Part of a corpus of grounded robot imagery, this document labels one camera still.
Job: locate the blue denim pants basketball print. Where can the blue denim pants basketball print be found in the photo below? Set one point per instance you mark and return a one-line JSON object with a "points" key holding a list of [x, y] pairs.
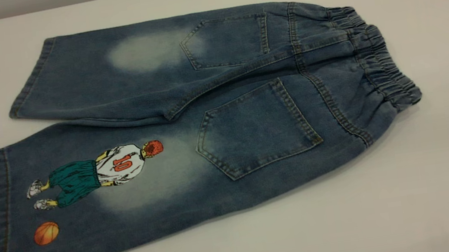
{"points": [[251, 131]]}

